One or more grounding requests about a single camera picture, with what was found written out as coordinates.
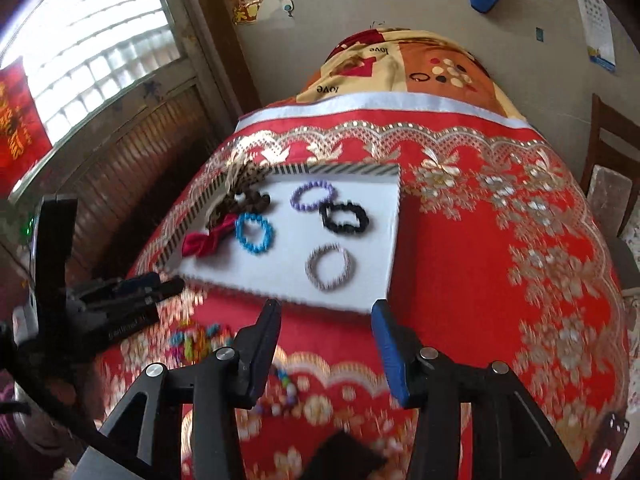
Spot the white tray with striped rim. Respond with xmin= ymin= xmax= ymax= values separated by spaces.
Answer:
xmin=156 ymin=161 xmax=403 ymax=312

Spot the blue bead bracelet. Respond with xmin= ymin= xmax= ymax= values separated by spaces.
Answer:
xmin=235 ymin=212 xmax=276 ymax=256

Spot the brown scrunchie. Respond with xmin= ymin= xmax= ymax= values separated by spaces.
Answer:
xmin=227 ymin=187 xmax=272 ymax=213

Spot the red gold wall decoration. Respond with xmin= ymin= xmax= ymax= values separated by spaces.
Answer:
xmin=231 ymin=0 xmax=269 ymax=25

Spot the leopard print bow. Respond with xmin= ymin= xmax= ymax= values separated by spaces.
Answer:
xmin=207 ymin=162 xmax=273 ymax=228

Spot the wooden chair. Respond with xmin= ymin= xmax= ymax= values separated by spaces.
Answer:
xmin=579 ymin=92 xmax=640 ymax=242

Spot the black scrunchie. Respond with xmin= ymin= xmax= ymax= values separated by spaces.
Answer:
xmin=320 ymin=201 xmax=371 ymax=235

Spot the red gold embroidered tablecloth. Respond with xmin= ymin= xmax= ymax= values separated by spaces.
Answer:
xmin=95 ymin=107 xmax=632 ymax=480

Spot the wooden louvred door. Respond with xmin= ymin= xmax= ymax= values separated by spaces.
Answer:
xmin=0 ymin=0 xmax=262 ymax=282

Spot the wall calendar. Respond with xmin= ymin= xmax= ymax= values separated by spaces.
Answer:
xmin=570 ymin=0 xmax=617 ymax=77

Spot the black flat object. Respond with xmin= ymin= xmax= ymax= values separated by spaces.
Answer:
xmin=299 ymin=430 xmax=388 ymax=480

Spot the black device with red light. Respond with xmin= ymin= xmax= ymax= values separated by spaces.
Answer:
xmin=594 ymin=411 xmax=630 ymax=477

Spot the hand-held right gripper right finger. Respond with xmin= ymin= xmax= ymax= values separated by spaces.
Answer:
xmin=371 ymin=299 xmax=583 ymax=480

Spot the black cable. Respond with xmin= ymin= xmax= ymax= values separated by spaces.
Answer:
xmin=0 ymin=324 xmax=163 ymax=480

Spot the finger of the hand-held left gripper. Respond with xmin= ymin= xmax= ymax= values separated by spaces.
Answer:
xmin=127 ymin=278 xmax=186 ymax=311
xmin=111 ymin=272 xmax=162 ymax=297

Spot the purple bead bracelet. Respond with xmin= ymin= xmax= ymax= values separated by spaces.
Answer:
xmin=290 ymin=179 xmax=337 ymax=212

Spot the printed orange yellow blanket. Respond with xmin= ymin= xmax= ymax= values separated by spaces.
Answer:
xmin=295 ymin=30 xmax=531 ymax=122

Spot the grey bead bracelet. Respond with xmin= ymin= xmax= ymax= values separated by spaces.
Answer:
xmin=305 ymin=242 xmax=355 ymax=292

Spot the red window banner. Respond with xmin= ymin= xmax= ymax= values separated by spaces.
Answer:
xmin=0 ymin=57 xmax=53 ymax=183

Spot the red bow hair tie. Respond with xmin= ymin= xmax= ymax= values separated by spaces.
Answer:
xmin=181 ymin=214 xmax=238 ymax=258

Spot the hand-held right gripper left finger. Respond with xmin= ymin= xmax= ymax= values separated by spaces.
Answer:
xmin=80 ymin=299 xmax=283 ymax=480

